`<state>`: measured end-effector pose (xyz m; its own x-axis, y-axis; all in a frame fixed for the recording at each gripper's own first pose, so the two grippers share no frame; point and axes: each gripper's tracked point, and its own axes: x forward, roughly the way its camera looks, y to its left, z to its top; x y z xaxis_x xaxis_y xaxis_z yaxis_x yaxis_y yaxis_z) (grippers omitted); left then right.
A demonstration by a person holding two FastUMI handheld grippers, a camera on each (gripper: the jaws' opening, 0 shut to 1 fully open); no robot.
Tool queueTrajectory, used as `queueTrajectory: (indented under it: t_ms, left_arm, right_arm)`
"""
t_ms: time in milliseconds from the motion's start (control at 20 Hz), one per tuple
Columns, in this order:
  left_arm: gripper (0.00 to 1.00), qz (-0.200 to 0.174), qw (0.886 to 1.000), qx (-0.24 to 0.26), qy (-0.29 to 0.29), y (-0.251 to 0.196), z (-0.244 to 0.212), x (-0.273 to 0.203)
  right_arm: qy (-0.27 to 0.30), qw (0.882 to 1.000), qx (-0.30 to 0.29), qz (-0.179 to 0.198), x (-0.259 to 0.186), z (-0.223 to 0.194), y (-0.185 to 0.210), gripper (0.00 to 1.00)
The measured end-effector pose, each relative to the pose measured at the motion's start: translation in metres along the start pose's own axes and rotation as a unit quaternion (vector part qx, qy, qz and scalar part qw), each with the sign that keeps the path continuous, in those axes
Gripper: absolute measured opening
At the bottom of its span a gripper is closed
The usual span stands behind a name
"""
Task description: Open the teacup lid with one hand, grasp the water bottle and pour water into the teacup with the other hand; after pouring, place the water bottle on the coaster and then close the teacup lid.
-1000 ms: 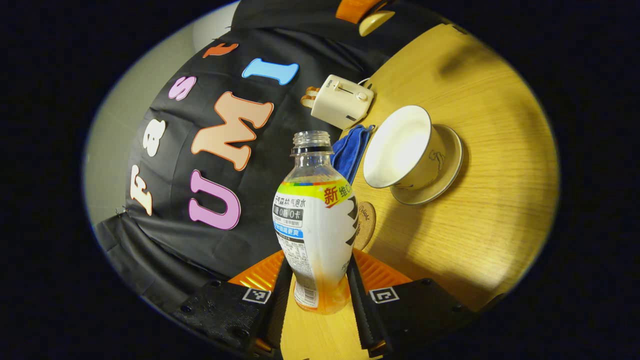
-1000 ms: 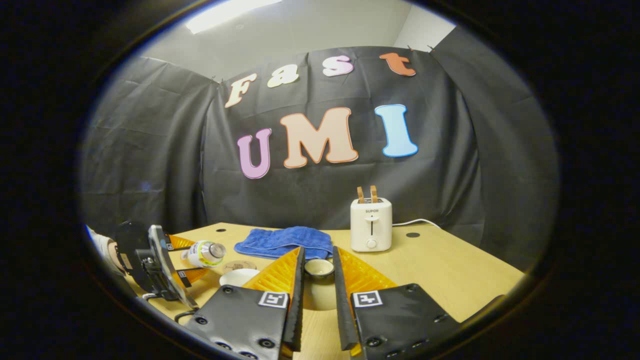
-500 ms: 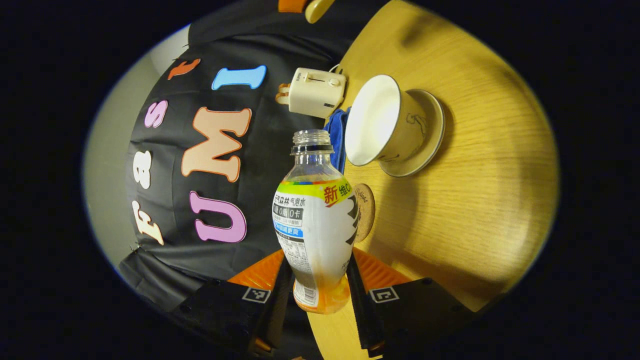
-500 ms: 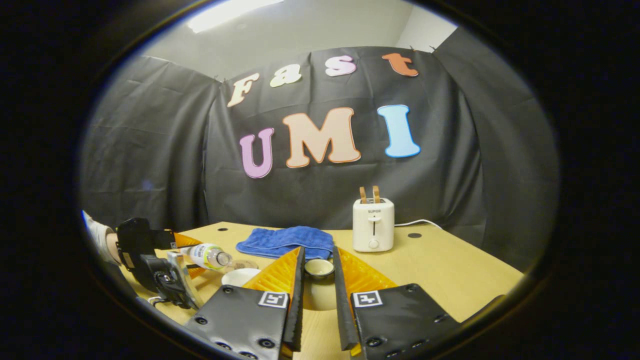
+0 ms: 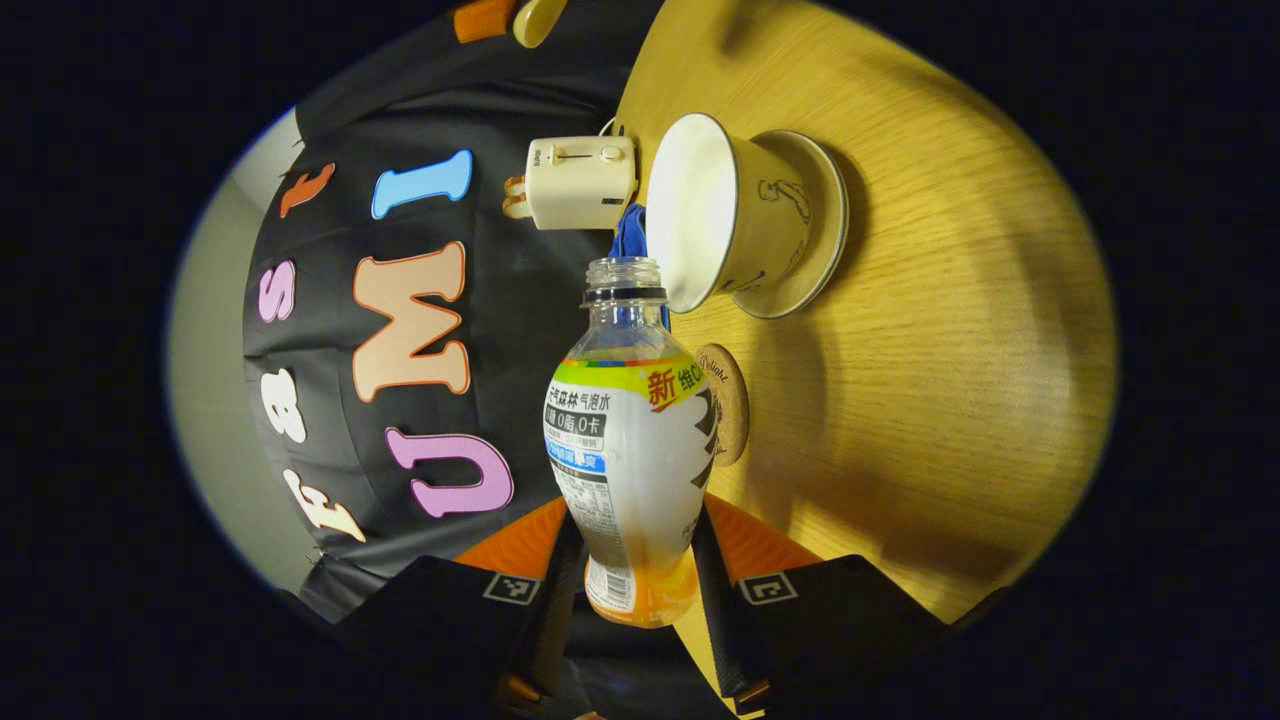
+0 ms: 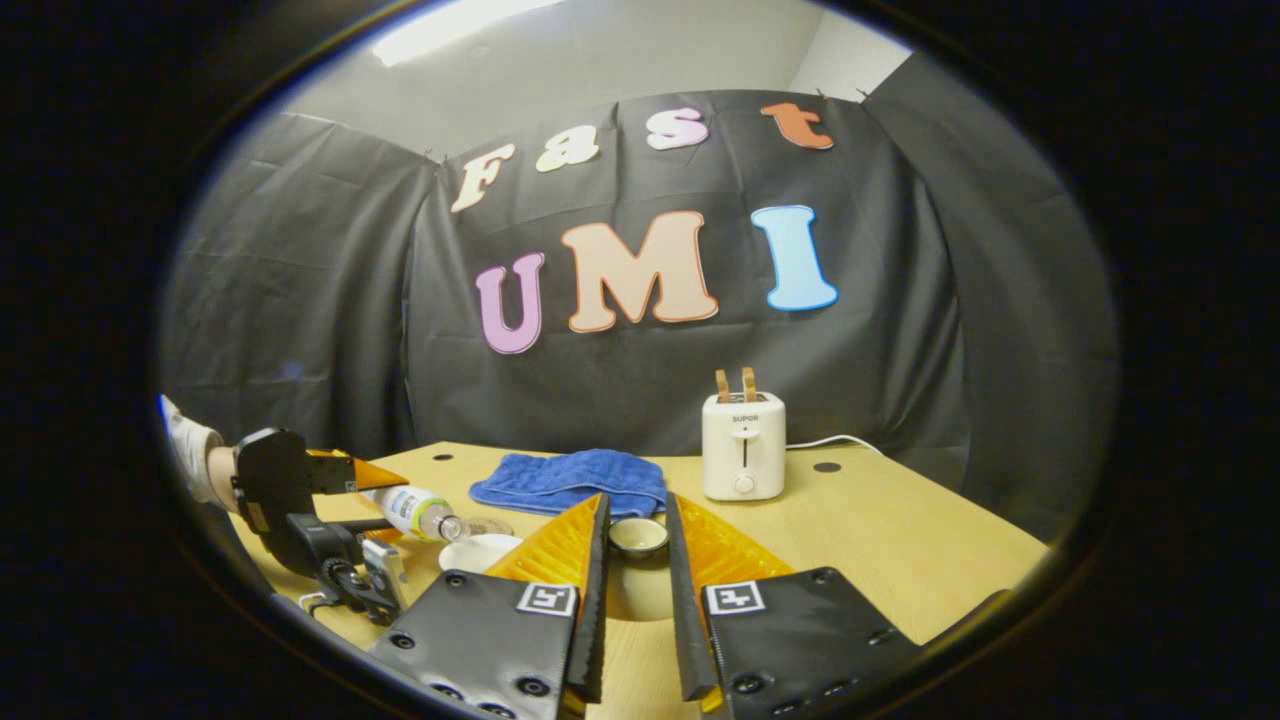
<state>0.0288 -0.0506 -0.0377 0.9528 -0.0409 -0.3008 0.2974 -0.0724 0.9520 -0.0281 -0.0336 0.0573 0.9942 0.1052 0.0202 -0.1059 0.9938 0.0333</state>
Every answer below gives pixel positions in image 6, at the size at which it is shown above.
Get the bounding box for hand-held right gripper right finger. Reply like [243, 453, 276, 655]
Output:
[665, 492, 921, 720]

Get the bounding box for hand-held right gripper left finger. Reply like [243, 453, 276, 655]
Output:
[368, 492, 611, 720]

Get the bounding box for clear labelled water bottle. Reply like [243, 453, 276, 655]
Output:
[362, 485, 468, 544]

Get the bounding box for cream teacup lid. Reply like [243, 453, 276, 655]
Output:
[604, 516, 676, 623]

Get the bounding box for cream ceramic teacup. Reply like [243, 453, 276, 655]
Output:
[438, 533, 524, 576]

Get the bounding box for blue towel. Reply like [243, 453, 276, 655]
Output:
[469, 449, 669, 519]

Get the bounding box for white toaster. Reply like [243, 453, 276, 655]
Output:
[701, 392, 787, 502]

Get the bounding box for black backdrop cloth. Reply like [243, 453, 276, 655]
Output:
[160, 50, 1119, 546]

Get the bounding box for white toaster cable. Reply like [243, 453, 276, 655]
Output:
[785, 434, 886, 457]

